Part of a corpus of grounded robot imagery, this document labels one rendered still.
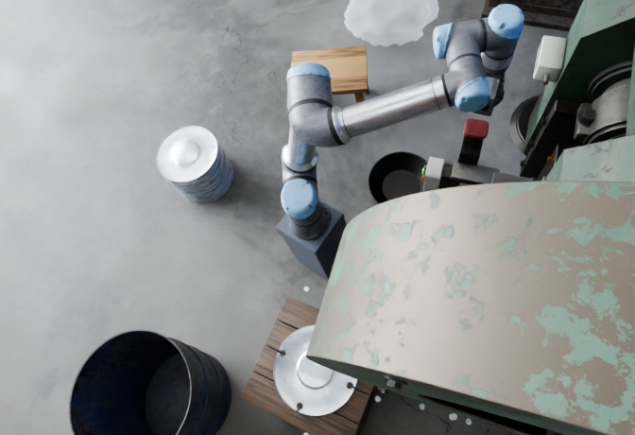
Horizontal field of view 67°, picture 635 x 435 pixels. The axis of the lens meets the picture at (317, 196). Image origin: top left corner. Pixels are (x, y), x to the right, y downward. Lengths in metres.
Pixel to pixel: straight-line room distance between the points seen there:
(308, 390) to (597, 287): 1.42
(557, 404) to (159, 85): 2.70
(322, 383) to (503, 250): 1.36
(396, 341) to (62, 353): 2.19
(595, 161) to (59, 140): 2.70
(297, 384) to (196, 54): 1.92
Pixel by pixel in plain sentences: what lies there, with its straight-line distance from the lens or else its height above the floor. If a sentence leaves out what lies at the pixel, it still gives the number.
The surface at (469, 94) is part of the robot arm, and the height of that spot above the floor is 1.18.
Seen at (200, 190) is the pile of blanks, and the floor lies 0.13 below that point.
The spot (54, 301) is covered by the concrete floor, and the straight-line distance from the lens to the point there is 2.63.
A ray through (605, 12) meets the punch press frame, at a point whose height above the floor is 1.45.
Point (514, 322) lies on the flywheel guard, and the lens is 0.40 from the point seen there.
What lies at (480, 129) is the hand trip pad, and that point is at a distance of 1.55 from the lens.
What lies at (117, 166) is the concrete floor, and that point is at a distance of 2.73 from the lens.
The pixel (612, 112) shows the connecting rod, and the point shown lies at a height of 1.41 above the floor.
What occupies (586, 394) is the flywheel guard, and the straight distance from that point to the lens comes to 0.38.
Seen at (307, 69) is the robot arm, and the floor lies 1.08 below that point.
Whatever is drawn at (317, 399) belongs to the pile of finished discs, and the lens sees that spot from 1.74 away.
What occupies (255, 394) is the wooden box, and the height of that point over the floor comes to 0.35.
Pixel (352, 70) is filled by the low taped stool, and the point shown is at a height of 0.33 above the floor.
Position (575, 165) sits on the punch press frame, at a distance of 0.74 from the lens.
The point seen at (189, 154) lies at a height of 0.25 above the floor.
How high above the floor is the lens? 2.07
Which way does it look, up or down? 65 degrees down
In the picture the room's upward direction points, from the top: 21 degrees counter-clockwise
